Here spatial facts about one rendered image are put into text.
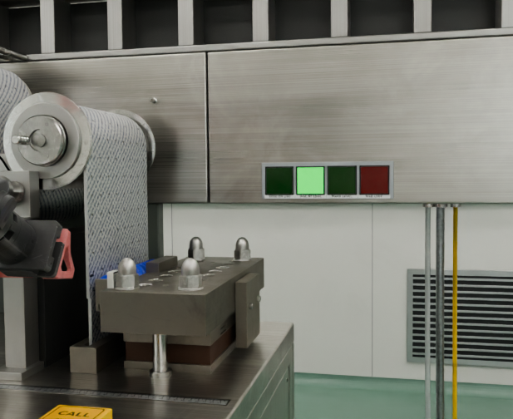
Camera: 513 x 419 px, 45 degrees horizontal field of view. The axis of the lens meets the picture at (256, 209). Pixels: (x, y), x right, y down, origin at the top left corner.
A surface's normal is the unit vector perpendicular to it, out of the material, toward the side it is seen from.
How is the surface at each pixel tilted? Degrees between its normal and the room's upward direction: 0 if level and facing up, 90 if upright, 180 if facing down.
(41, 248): 60
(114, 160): 90
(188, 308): 90
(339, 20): 90
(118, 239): 90
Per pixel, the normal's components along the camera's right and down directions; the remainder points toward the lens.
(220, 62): -0.22, 0.05
